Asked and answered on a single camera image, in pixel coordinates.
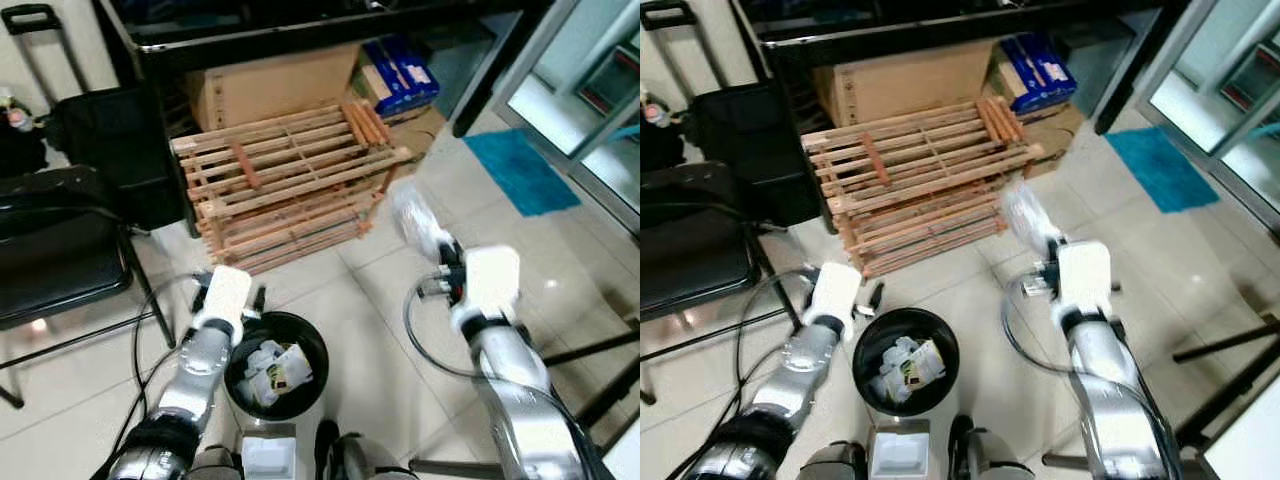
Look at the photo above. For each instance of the clear bubble wrap bag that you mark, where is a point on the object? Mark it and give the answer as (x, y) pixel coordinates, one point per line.
(418, 220)
(1028, 215)

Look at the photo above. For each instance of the colourful printed snack wrapper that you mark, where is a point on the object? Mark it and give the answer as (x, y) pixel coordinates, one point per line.
(918, 368)
(288, 372)

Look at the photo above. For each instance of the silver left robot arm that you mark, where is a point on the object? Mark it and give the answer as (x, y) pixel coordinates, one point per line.
(790, 385)
(190, 385)

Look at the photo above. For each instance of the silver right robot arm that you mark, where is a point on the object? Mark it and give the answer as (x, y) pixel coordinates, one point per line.
(1115, 400)
(525, 400)

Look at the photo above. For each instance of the black round rubbish bin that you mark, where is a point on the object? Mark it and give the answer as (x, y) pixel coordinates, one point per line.
(305, 335)
(935, 330)

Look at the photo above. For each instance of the white crumpled plastic wrapper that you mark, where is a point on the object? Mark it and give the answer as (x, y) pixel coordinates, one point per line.
(885, 372)
(255, 365)

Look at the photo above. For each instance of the wooden slatted rack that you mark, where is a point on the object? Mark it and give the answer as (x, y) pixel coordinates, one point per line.
(920, 188)
(290, 190)

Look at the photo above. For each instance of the blue floor mat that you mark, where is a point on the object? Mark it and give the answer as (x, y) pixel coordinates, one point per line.
(1160, 170)
(520, 172)

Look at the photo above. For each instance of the small brown cardboard box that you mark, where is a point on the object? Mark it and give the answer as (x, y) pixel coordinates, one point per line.
(1055, 130)
(420, 130)

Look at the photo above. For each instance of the white robot waist block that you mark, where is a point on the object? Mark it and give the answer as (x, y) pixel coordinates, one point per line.
(268, 455)
(896, 452)

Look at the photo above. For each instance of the robot left leg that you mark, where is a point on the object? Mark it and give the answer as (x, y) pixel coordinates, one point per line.
(835, 462)
(215, 465)

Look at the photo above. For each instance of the robot leg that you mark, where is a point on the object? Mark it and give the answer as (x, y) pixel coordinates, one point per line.
(990, 455)
(360, 458)
(215, 465)
(835, 462)

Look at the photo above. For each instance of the robot right leg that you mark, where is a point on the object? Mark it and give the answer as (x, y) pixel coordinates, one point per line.
(990, 455)
(360, 458)

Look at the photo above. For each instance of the black folding chair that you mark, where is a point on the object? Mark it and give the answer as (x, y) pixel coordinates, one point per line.
(690, 250)
(60, 250)

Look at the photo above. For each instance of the black trolley suitcase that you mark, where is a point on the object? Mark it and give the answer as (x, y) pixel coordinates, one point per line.
(745, 140)
(120, 150)

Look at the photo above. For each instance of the blue carton pack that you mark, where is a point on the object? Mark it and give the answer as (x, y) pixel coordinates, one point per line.
(1040, 72)
(400, 75)

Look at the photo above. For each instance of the large brown cardboard box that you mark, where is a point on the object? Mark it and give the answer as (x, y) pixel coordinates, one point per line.
(270, 88)
(900, 85)

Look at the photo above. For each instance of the sliding glass door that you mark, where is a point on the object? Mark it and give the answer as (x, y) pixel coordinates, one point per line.
(590, 100)
(1220, 90)

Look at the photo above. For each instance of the small bottle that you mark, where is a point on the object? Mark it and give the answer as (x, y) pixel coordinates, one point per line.
(655, 112)
(15, 118)

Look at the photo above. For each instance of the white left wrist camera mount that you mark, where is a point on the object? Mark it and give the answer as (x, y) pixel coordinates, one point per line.
(226, 295)
(836, 292)

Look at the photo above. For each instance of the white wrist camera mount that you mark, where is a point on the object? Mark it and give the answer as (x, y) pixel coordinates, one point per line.
(836, 292)
(226, 295)
(1085, 278)
(492, 280)

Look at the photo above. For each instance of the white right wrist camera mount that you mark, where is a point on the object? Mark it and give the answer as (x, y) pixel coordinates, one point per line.
(492, 280)
(1085, 278)

